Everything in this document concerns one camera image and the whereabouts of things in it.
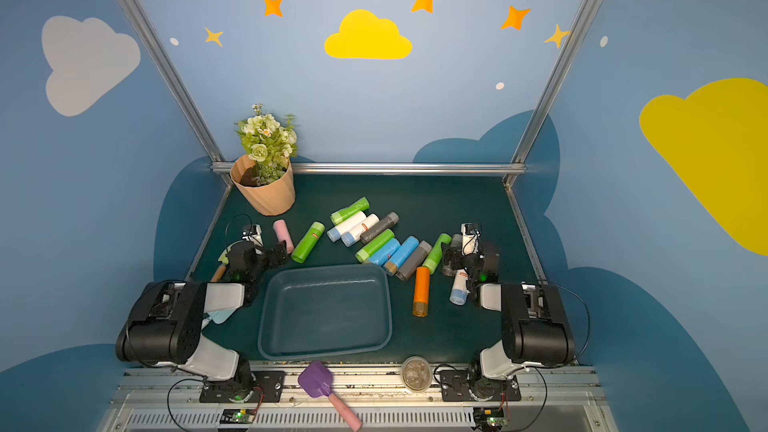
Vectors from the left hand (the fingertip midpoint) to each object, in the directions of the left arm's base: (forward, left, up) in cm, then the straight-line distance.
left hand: (276, 241), depth 95 cm
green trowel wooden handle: (-5, +17, -4) cm, 18 cm away
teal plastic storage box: (-20, -17, -7) cm, 27 cm away
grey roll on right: (+3, -60, -3) cm, 60 cm away
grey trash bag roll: (-4, -45, -5) cm, 45 cm away
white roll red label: (+5, -24, -4) cm, 24 cm away
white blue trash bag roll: (+6, -18, -3) cm, 19 cm away
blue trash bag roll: (-2, -40, -3) cm, 41 cm away
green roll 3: (-2, -52, -4) cm, 52 cm away
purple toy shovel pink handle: (-38, -19, -5) cm, 43 cm away
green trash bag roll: (+2, -9, -4) cm, 10 cm away
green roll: (+16, -22, -3) cm, 28 cm away
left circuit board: (-46, -1, -7) cm, 46 cm away
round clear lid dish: (-37, -44, 0) cm, 57 cm away
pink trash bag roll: (+5, 0, -4) cm, 7 cm away
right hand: (+2, -61, +1) cm, 61 cm away
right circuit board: (-45, -62, -6) cm, 77 cm away
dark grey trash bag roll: (+10, -34, -4) cm, 36 cm away
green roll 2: (-3, -28, -3) cm, 29 cm away
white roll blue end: (-14, -58, -3) cm, 60 cm away
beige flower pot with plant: (+18, +5, +11) cm, 22 cm away
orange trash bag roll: (-14, -47, -3) cm, 49 cm away
